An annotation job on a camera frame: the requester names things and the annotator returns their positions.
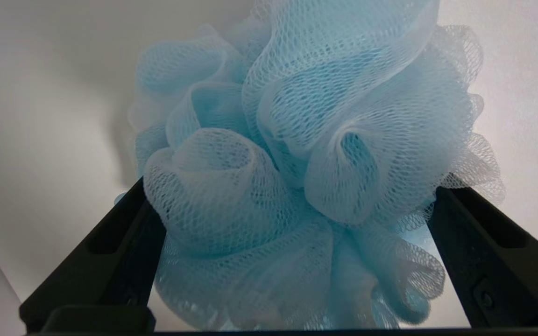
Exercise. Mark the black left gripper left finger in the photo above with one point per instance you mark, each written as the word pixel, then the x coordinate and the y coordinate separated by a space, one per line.
pixel 101 261

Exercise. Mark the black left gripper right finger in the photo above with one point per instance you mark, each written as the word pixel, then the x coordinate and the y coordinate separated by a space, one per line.
pixel 493 261

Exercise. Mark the blue mesh bath loofah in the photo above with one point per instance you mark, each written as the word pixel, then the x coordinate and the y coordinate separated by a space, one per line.
pixel 315 163

